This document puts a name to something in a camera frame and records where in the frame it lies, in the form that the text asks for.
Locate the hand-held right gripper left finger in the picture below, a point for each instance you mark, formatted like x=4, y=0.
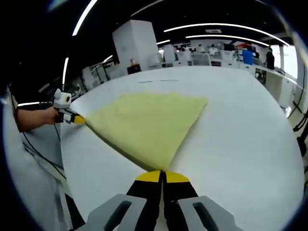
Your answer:
x=144, y=197

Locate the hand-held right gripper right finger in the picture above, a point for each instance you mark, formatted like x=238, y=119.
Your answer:
x=178, y=195

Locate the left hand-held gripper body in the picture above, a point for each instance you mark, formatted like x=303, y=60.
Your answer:
x=62, y=99

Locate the yellow grey blue garment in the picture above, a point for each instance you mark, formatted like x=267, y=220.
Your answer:
x=149, y=125

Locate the person's left hand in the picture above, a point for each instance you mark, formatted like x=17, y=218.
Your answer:
x=53, y=116

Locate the black bin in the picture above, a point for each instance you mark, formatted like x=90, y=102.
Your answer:
x=133, y=69

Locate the straight ceiling light strip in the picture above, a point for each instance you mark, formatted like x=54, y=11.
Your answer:
x=83, y=18

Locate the wide white pillar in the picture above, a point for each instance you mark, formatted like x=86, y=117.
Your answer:
x=134, y=45

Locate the white counter cabinets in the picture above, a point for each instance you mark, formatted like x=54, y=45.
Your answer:
x=228, y=61

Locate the blue barrel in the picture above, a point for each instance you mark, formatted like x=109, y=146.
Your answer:
x=247, y=57

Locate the short curved ceiling light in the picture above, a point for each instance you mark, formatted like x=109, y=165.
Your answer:
x=226, y=36

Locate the long curved ceiling light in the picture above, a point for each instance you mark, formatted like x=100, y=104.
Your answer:
x=226, y=24

